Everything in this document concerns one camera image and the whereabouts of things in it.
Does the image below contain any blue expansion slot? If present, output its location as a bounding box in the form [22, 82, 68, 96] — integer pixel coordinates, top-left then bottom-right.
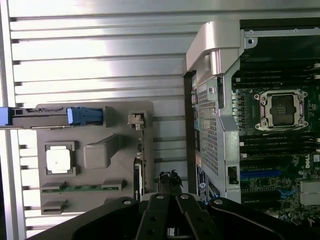
[239, 170, 281, 179]

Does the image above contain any grey parts rack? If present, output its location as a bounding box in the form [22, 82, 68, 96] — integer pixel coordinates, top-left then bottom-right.
[34, 100, 155, 216]

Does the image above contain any hard disk with blue carrier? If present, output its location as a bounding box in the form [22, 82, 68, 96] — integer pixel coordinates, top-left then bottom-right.
[0, 106, 105, 130]

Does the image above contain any metal CPU socket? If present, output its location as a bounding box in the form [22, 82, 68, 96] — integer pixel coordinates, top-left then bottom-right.
[253, 88, 309, 133]

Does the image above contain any silver chipset heat sink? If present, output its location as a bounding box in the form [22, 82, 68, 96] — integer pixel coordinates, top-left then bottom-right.
[299, 180, 320, 205]

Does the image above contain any green RAM stick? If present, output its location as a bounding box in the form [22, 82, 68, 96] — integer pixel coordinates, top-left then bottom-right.
[41, 184, 126, 194]

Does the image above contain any open black PC case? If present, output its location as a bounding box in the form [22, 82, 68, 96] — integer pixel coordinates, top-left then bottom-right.
[183, 20, 320, 221]

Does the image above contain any green motherboard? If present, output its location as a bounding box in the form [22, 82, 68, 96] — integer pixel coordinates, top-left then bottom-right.
[231, 63, 320, 227]

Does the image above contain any silver CPU chip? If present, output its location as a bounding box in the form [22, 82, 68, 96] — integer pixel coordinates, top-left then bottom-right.
[45, 149, 71, 174]

